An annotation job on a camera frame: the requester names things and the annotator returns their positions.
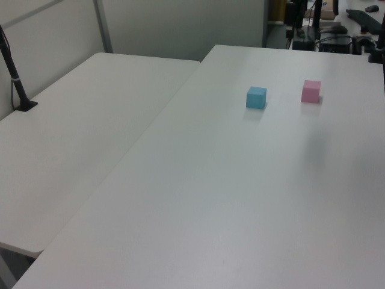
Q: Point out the blue cube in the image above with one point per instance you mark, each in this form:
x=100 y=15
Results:
x=255 y=97

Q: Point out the black keyboard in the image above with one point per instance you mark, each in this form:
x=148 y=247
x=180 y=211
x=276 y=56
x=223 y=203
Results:
x=365 y=19

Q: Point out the pink cube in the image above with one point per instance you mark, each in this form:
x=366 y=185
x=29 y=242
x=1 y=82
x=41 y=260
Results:
x=310 y=91

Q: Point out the grey partition post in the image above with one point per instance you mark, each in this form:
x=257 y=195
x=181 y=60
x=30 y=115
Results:
x=103 y=27

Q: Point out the black table clamp with pole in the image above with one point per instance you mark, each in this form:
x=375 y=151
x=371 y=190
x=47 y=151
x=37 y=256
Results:
x=377 y=51

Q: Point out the black electronics box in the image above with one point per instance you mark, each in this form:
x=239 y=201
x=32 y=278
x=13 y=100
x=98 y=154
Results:
x=335 y=44

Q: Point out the black camera pole with base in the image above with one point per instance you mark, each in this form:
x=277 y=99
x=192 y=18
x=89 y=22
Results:
x=13 y=75

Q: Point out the black computer mouse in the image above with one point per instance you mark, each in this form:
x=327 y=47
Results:
x=372 y=8

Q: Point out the black monitor stand pole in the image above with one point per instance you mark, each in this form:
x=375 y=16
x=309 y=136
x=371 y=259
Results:
x=314 y=21

